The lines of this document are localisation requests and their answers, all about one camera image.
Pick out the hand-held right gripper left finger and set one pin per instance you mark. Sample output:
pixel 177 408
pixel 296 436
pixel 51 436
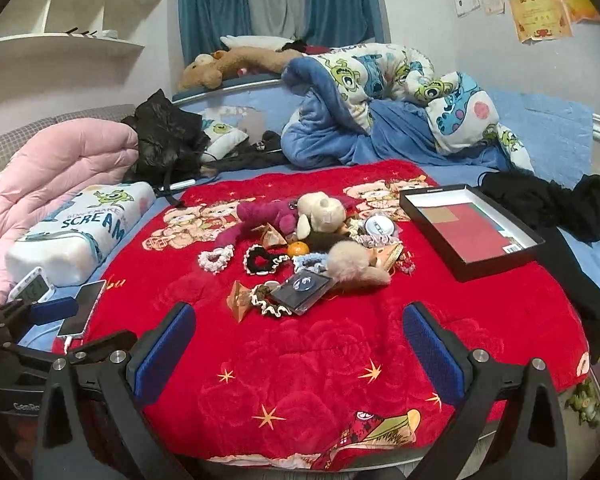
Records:
pixel 162 355

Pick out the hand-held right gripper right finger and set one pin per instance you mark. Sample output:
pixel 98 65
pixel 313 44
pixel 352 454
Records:
pixel 432 355

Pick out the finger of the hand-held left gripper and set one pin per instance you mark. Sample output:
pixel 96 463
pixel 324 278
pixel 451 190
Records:
pixel 52 310
pixel 95 345

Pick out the gold triangular packet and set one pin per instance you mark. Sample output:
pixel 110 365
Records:
pixel 271 237
pixel 239 302

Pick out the white pink scrunchie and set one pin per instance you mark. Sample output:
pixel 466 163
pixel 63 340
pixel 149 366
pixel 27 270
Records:
pixel 206 260

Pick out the fluffy beige plush toy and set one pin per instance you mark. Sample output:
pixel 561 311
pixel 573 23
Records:
pixel 355 265

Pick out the black cardboard box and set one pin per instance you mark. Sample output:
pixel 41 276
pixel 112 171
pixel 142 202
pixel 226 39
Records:
pixel 485 240

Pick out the black white scrunchie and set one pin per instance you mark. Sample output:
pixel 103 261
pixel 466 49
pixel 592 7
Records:
pixel 252 260

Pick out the black card packet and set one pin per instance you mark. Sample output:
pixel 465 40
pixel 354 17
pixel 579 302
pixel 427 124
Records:
pixel 305 290

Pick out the light blue scrunchie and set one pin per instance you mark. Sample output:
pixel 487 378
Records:
pixel 305 260

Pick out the smartphone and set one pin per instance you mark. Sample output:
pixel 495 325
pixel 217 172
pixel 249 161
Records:
pixel 82 307

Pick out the white digital clock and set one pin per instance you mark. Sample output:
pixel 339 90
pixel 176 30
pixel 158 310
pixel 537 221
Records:
pixel 30 287

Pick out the long white printed pillow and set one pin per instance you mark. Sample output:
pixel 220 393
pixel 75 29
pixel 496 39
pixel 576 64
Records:
pixel 70 240

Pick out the lavender scrunchie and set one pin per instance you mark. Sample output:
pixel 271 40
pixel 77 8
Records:
pixel 375 241

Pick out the red printed blanket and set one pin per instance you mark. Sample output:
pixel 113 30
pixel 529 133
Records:
pixel 305 360

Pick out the round grey compact case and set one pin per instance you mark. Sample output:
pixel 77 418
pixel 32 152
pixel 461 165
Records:
pixel 377 226

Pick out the pink quilt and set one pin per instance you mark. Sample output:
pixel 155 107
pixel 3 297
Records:
pixel 65 160

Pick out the dark brown fuzzy cloth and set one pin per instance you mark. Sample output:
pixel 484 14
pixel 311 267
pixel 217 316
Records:
pixel 325 241

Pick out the tangerine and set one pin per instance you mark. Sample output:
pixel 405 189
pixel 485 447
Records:
pixel 298 250

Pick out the white marker pen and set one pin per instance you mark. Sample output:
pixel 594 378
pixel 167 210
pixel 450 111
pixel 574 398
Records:
pixel 177 185

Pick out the magenta plush toy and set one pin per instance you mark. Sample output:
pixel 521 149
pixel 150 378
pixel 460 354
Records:
pixel 257 212

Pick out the cream plush bear toy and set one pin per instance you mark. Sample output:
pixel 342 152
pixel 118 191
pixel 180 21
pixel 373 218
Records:
pixel 320 210

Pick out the black puffer jacket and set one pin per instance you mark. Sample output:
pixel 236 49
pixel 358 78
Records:
pixel 165 135

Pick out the dark grey garment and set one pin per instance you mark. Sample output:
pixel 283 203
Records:
pixel 250 160

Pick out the small cartoon print pillow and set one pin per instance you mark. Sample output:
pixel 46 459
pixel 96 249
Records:
pixel 225 135

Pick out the cartoon print blue blanket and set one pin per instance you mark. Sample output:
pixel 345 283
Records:
pixel 380 130

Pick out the blue padded headboard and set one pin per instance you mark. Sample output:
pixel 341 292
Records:
pixel 260 110

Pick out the black small shelf object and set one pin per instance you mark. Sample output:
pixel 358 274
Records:
pixel 80 32

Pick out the white small shelf object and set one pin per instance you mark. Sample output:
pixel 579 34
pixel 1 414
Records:
pixel 110 34

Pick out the brown plush dog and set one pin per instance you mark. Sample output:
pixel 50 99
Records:
pixel 250 60

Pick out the white plush toy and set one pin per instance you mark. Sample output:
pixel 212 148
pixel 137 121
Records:
pixel 250 42

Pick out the black red cloth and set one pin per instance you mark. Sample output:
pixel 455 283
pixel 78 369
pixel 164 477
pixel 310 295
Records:
pixel 305 47

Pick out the blue curtain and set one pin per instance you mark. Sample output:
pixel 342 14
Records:
pixel 205 10
pixel 340 5

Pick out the small white certificate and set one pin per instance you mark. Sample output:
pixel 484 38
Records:
pixel 466 0

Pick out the large orange certificate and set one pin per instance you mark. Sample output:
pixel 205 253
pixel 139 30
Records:
pixel 540 15

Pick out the grey curtain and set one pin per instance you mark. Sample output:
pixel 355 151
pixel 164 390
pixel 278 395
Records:
pixel 275 5

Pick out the blue foam wall panel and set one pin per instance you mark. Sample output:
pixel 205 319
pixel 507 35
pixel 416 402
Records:
pixel 540 130

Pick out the white wall shelf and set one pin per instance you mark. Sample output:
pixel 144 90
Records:
pixel 70 45

